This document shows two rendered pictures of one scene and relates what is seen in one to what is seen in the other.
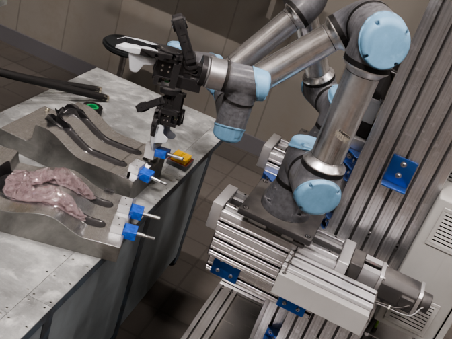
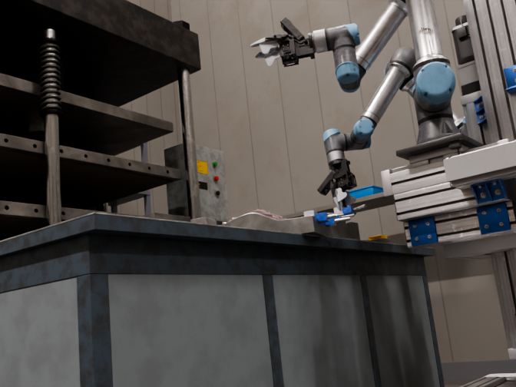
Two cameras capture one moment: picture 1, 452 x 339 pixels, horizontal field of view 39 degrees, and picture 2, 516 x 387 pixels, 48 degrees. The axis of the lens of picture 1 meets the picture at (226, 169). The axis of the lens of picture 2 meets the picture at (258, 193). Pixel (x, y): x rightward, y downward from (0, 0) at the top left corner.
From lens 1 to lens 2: 1.54 m
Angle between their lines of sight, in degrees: 47
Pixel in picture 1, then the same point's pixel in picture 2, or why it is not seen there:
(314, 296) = (481, 155)
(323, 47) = (391, 11)
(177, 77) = (294, 46)
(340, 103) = (411, 14)
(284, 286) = (454, 167)
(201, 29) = not seen: hidden behind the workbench
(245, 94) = (342, 36)
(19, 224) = not seen: hidden behind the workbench
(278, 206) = (426, 134)
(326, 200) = (441, 77)
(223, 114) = (336, 59)
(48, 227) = (254, 223)
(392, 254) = not seen: outside the picture
